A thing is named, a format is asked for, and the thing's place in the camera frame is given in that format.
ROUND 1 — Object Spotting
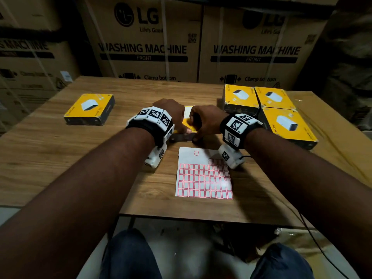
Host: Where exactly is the group of yellow boxes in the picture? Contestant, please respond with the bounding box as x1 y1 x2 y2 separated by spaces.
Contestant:
64 93 116 126

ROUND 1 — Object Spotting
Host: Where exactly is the plastic wrapped flat carton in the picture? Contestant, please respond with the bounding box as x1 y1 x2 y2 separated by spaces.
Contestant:
274 228 333 255

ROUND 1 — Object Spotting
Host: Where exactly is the person's right hand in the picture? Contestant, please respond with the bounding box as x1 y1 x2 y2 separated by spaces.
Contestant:
189 105 230 143

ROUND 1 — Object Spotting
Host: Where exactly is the person's left hand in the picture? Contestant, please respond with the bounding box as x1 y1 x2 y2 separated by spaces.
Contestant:
152 98 192 134

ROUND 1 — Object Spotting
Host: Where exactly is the plastic wrapped cardboard stack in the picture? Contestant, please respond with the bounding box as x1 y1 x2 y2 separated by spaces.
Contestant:
295 0 372 131

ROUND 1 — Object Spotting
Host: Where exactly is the black stretch wrap band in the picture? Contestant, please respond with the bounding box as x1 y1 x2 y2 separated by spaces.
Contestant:
0 27 82 43
154 0 335 18

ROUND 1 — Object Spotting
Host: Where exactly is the stack of large printed cartons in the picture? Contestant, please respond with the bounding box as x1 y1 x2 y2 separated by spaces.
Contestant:
0 0 341 134

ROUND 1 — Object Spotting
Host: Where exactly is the person's right forearm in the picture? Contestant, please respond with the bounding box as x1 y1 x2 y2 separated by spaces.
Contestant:
244 128 372 279

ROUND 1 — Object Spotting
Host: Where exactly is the black metal table frame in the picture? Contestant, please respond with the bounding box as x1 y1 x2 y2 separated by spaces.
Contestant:
107 215 137 241

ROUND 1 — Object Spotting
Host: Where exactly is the person's left leg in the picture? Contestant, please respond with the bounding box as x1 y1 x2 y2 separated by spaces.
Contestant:
100 229 162 279

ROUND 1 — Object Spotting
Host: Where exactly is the flat brown cardboard sheet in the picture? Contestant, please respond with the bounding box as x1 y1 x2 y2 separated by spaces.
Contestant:
286 90 372 188

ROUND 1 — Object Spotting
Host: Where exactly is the sheet of red-bordered labels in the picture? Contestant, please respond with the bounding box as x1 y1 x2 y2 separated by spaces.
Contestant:
175 146 234 200

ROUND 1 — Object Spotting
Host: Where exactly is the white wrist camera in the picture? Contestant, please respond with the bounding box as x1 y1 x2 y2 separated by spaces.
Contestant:
218 143 246 169
144 142 168 169

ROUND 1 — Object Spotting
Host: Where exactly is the black wristband with marker tags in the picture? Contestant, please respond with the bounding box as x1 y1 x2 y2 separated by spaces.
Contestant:
125 106 175 148
219 113 263 151

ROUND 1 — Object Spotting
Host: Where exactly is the black camera cable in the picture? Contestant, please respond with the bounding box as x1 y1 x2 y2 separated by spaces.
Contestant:
239 155 351 279

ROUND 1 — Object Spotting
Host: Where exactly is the person's right leg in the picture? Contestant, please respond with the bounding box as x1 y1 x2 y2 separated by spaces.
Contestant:
250 243 314 279

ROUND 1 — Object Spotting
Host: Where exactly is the person's left forearm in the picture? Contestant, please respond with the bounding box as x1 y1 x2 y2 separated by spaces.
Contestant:
0 127 156 279

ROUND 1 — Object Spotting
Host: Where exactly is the person's leg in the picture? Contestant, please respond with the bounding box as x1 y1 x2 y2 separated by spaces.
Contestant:
250 243 314 279
100 229 162 279

